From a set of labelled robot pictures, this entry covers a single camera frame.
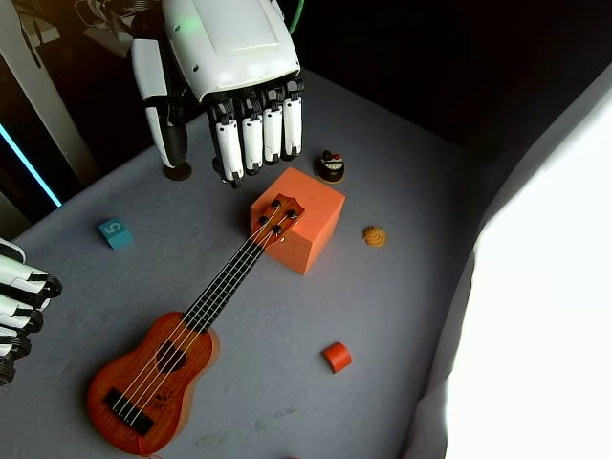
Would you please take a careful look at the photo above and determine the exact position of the cyan light strip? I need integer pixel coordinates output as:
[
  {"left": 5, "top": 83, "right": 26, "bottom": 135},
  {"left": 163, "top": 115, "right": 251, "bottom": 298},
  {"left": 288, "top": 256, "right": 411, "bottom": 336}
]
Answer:
[{"left": 0, "top": 122, "right": 63, "bottom": 208}]

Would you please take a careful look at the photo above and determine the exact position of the white pillar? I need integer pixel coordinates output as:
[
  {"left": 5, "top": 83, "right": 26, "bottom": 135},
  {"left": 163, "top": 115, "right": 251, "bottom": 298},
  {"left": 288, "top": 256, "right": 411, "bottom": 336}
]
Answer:
[{"left": 0, "top": 0, "right": 99, "bottom": 187}]

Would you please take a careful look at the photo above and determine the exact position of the orange rectangular box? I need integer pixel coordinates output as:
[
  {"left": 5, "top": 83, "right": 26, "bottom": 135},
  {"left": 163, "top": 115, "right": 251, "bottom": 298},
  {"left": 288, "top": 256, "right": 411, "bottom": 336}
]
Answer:
[{"left": 250, "top": 166, "right": 346, "bottom": 276}]

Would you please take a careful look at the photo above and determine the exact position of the red half-cylinder block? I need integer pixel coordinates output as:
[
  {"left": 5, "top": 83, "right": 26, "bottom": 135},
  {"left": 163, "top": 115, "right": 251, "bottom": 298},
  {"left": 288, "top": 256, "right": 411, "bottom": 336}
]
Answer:
[{"left": 320, "top": 340, "right": 353, "bottom": 375}]

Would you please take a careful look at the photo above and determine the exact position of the brown round disc toy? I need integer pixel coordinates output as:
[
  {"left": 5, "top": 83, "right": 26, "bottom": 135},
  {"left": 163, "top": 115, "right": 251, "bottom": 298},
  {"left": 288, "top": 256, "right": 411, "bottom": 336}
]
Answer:
[{"left": 164, "top": 161, "right": 193, "bottom": 182}]

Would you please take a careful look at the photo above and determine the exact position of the chocolate cake toy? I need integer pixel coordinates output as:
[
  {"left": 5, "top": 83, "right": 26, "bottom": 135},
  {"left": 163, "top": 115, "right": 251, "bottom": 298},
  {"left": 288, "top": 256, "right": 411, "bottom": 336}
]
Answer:
[{"left": 314, "top": 149, "right": 345, "bottom": 186}]

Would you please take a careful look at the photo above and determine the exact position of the white cloth curtain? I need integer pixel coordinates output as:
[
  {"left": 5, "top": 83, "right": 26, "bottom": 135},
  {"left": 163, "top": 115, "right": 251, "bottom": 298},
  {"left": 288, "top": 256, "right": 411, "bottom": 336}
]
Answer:
[{"left": 401, "top": 61, "right": 612, "bottom": 459}]

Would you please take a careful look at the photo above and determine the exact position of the green cable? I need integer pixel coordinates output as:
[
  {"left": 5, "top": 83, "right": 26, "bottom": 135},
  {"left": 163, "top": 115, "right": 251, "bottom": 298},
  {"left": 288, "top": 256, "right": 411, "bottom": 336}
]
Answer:
[{"left": 288, "top": 0, "right": 306, "bottom": 35}]

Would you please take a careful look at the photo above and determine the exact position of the blue number five cube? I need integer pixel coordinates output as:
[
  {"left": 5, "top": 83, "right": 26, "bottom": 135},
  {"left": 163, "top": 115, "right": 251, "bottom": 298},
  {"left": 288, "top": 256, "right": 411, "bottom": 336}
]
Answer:
[{"left": 98, "top": 217, "right": 134, "bottom": 251}]

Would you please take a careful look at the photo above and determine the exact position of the orange-brown toy guitar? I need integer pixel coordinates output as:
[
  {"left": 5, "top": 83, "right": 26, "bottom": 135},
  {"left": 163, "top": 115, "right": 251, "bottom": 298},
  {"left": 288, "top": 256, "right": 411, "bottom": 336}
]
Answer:
[{"left": 86, "top": 193, "right": 306, "bottom": 458}]

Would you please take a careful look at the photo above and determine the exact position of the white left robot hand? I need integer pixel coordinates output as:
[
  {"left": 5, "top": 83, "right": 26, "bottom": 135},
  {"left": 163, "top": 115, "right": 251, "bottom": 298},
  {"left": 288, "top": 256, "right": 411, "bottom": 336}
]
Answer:
[{"left": 131, "top": 0, "right": 306, "bottom": 190}]

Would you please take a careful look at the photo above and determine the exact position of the swirled orange cookie toy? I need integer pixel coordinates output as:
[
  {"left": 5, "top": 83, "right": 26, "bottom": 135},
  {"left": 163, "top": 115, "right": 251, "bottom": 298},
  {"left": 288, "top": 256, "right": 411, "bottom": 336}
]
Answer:
[{"left": 361, "top": 226, "right": 388, "bottom": 248}]

